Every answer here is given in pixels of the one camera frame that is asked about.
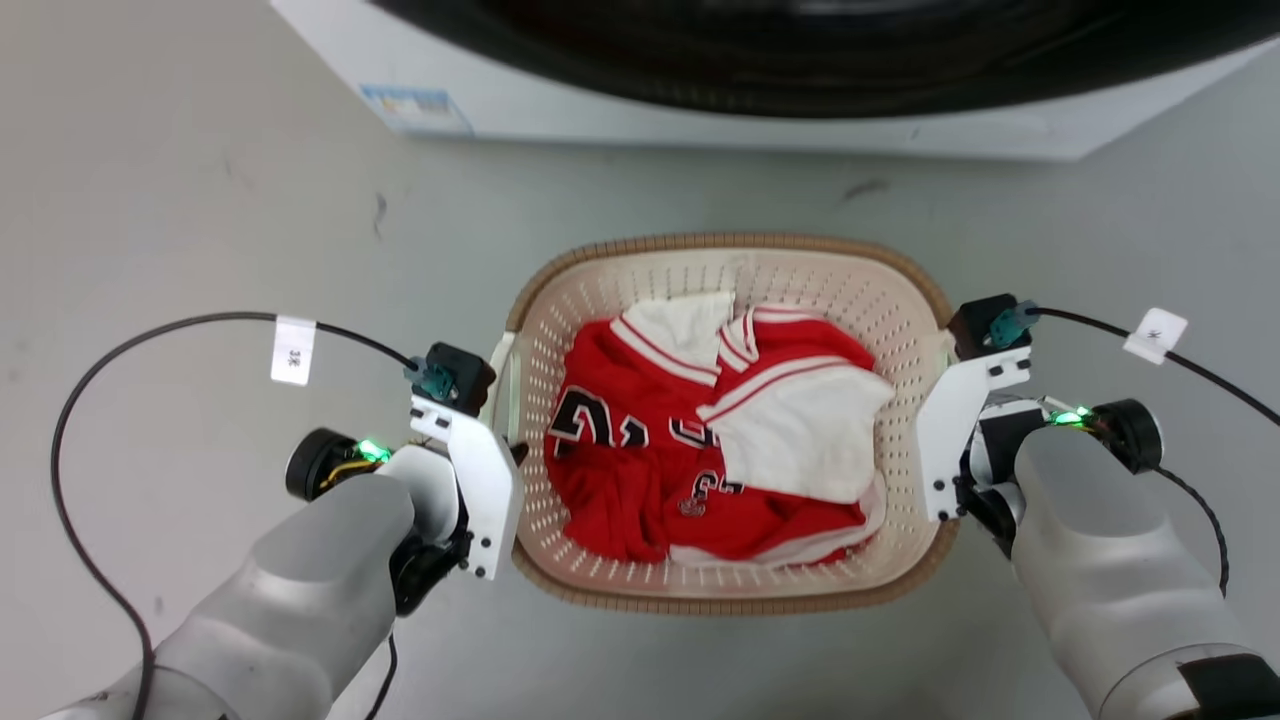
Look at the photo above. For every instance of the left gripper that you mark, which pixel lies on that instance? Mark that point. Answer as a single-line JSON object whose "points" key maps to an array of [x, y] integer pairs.
{"points": [[435, 500]]}

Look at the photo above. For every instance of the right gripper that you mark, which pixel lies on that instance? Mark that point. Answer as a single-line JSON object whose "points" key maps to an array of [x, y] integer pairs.
{"points": [[995, 450]]}

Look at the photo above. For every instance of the beige plastic laundry basket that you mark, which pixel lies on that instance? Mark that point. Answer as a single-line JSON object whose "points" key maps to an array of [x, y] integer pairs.
{"points": [[600, 290]]}

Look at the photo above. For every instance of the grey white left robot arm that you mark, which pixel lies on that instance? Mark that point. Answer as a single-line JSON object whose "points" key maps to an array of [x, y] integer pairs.
{"points": [[300, 600]]}

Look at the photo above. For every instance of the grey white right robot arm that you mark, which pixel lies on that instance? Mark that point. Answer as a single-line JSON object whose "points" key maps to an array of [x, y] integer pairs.
{"points": [[1110, 570]]}

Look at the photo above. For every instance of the red basketball jersey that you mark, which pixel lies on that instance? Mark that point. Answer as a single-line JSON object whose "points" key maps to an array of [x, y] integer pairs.
{"points": [[625, 470]]}

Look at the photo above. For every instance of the white cloth garment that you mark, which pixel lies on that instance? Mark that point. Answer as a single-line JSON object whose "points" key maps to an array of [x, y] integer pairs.
{"points": [[800, 440]]}

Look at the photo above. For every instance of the white washing machine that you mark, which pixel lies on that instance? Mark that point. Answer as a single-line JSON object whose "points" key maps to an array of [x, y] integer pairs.
{"points": [[1000, 125]]}

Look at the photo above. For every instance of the blue white energy label sticker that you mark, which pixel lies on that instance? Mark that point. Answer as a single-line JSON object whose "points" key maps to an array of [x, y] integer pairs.
{"points": [[415, 108]]}

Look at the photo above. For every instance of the black round washing machine door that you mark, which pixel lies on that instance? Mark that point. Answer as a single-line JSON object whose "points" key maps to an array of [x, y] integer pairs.
{"points": [[800, 60]]}

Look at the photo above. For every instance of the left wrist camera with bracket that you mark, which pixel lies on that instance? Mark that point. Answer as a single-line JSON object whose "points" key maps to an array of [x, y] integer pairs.
{"points": [[480, 470]]}

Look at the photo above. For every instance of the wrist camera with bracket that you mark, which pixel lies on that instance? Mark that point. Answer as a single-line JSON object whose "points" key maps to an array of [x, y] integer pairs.
{"points": [[480, 470], [955, 420]]}

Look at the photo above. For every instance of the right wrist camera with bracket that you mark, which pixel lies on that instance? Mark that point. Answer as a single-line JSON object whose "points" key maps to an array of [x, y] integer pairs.
{"points": [[955, 420]]}

